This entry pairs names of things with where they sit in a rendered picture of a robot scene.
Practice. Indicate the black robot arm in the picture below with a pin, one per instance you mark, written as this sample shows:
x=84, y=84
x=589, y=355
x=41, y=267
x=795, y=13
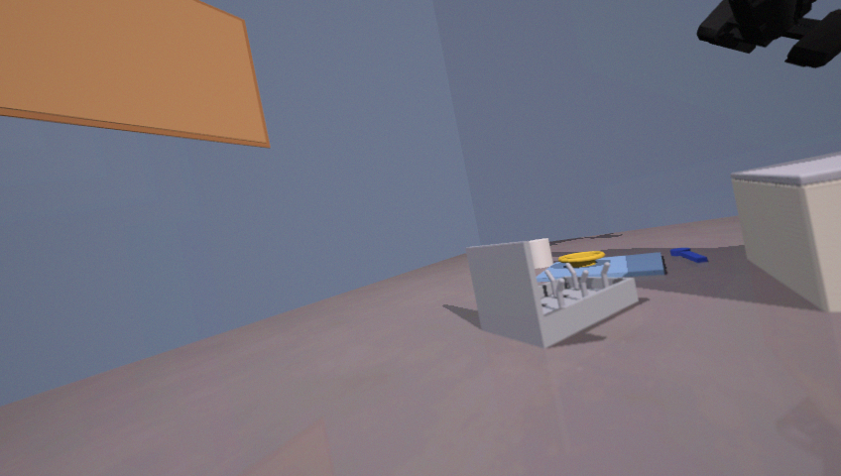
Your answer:
x=746, y=10

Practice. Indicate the grey dish rack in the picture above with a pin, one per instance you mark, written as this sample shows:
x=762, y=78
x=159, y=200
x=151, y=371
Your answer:
x=511, y=304

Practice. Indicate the light blue flat square mat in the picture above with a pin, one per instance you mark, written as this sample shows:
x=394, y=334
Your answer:
x=621, y=266

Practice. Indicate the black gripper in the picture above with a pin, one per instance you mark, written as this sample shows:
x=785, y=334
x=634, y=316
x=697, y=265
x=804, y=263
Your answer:
x=819, y=40

